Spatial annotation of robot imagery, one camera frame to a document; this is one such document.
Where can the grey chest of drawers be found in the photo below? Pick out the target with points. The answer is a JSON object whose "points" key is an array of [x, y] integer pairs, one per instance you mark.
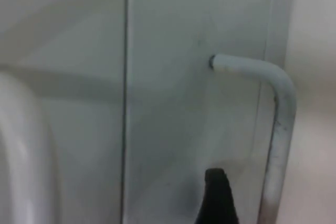
{"points": [[162, 82]]}

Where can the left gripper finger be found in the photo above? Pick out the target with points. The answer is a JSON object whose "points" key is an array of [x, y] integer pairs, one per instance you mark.
{"points": [[218, 200]]}

